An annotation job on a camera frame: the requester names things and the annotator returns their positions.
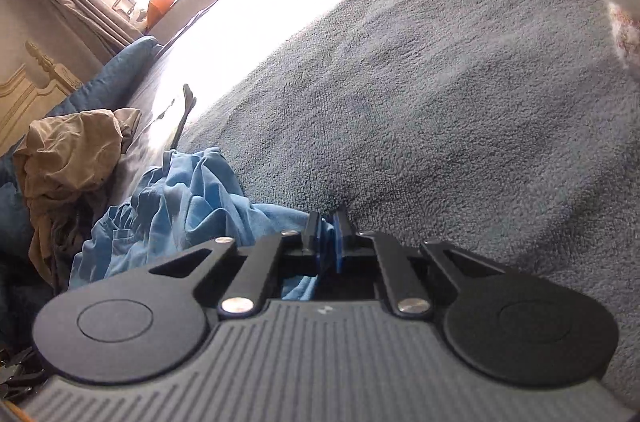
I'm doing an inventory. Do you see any beige crumpled garment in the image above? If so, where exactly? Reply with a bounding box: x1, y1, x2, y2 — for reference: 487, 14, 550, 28
12, 107, 143, 288

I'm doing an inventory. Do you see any cream carved headboard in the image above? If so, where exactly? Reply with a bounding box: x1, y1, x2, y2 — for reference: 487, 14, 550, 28
0, 40, 83, 153

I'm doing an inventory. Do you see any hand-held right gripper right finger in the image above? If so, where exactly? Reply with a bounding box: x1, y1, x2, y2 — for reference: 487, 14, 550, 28
334, 208, 506, 319

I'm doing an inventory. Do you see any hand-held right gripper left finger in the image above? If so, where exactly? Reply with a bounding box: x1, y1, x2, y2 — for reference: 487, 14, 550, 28
148, 211, 333, 318

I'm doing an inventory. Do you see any light blue T-shirt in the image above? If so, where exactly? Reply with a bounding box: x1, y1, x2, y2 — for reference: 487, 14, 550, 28
69, 146, 333, 300

